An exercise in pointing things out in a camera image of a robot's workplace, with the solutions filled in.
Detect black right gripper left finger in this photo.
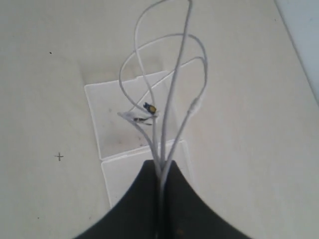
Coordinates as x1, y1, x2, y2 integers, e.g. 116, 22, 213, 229
77, 160, 158, 239

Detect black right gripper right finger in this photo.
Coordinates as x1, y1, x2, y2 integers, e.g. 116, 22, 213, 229
159, 161, 249, 239

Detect white wired earphones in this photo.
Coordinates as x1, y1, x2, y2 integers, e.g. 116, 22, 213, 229
117, 0, 209, 190

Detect clear plastic open case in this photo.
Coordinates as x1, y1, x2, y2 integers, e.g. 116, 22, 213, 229
84, 70, 193, 209

